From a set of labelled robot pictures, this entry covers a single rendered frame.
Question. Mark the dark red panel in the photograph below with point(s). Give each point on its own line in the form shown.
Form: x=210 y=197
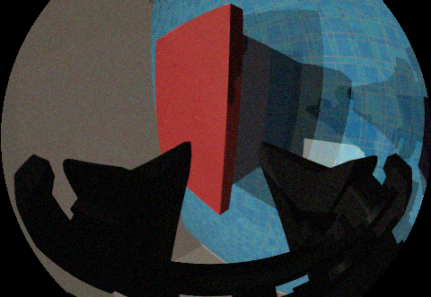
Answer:
x=198 y=74

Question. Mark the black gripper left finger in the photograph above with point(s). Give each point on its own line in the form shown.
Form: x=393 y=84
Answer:
x=151 y=195

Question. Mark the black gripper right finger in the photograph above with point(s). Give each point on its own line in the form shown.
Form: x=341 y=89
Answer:
x=306 y=192

